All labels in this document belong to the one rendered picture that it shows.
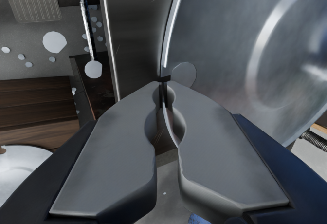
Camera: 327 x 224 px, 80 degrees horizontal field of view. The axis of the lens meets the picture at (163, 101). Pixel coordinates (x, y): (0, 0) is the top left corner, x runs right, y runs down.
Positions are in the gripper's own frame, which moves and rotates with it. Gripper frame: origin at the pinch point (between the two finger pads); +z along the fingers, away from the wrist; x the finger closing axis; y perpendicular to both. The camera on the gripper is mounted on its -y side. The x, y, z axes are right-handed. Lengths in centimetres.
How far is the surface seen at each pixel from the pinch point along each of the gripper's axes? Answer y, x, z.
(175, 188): 151, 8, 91
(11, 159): 37, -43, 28
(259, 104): 5.5, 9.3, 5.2
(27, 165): 41, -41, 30
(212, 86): 2.1, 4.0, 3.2
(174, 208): 181, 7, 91
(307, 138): 17.4, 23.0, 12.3
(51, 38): -0.2, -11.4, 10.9
